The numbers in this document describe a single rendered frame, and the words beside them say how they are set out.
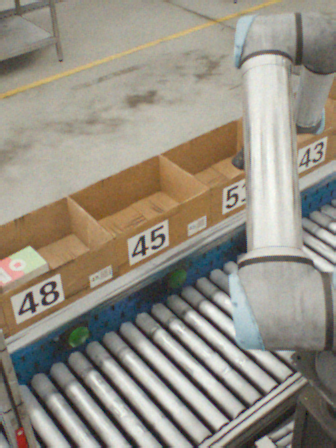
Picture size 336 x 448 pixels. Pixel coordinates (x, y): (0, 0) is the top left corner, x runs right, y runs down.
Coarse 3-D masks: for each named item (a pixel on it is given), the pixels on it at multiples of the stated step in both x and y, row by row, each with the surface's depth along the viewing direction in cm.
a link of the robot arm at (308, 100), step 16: (304, 16) 136; (320, 16) 137; (304, 32) 135; (320, 32) 135; (304, 48) 136; (320, 48) 136; (304, 64) 140; (320, 64) 141; (304, 80) 158; (320, 80) 154; (304, 96) 167; (320, 96) 165; (304, 112) 178; (320, 112) 180; (304, 128) 190; (320, 128) 192
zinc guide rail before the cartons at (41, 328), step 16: (320, 176) 242; (224, 224) 222; (240, 224) 222; (192, 240) 215; (208, 240) 215; (160, 256) 210; (176, 256) 209; (144, 272) 204; (112, 288) 199; (128, 288) 200; (80, 304) 194; (96, 304) 194; (48, 320) 189; (64, 320) 189; (16, 336) 185; (32, 336) 184
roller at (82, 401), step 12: (60, 372) 191; (60, 384) 190; (72, 384) 187; (72, 396) 185; (84, 396) 184; (84, 408) 181; (96, 408) 181; (96, 420) 178; (108, 420) 178; (96, 432) 178; (108, 432) 174; (108, 444) 173; (120, 444) 171
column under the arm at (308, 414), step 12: (300, 396) 143; (312, 396) 142; (300, 408) 143; (312, 408) 140; (324, 408) 140; (300, 420) 145; (312, 420) 140; (324, 420) 138; (300, 432) 147; (312, 432) 142; (324, 432) 137; (300, 444) 149; (312, 444) 144; (324, 444) 139
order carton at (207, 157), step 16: (224, 128) 246; (240, 128) 249; (192, 144) 239; (208, 144) 244; (224, 144) 250; (240, 144) 253; (176, 160) 237; (192, 160) 243; (208, 160) 249; (224, 160) 254; (208, 176) 246; (224, 176) 246; (240, 176) 218; (240, 208) 228
